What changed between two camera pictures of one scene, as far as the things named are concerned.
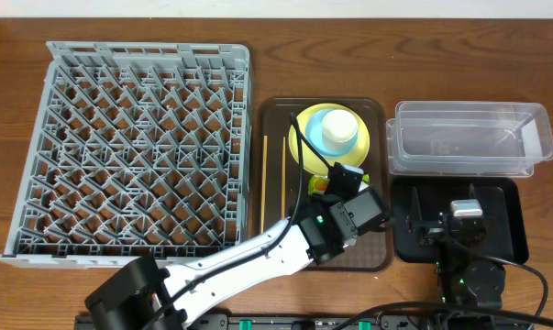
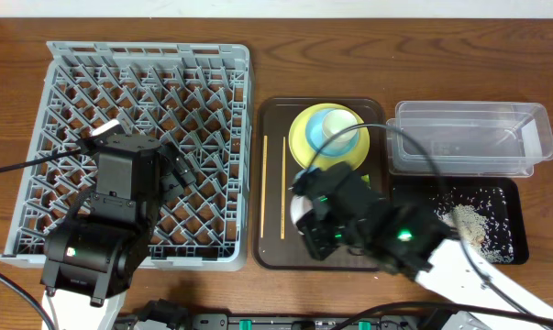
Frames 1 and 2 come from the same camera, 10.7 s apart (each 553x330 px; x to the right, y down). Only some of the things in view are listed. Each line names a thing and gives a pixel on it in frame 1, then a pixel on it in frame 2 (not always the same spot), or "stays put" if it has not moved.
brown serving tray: x=278 y=176 stays put
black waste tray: x=502 y=203 stays put
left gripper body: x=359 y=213 to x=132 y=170
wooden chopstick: x=264 y=181 stays put
